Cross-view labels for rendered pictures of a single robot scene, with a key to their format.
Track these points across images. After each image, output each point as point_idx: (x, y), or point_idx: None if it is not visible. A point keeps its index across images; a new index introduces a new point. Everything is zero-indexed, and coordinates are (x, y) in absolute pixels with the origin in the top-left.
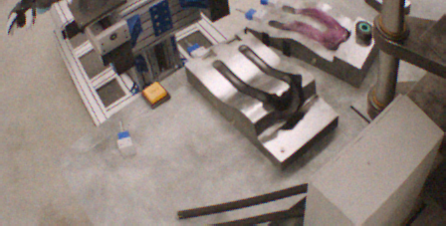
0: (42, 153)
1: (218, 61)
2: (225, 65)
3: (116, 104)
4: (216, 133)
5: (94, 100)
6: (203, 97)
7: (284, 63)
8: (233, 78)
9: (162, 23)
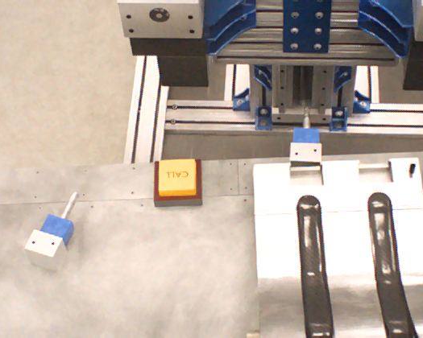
0: (1, 95)
1: (315, 199)
2: (320, 216)
3: (194, 105)
4: (220, 331)
5: (157, 69)
6: (255, 242)
7: None
8: (315, 251)
9: (305, 34)
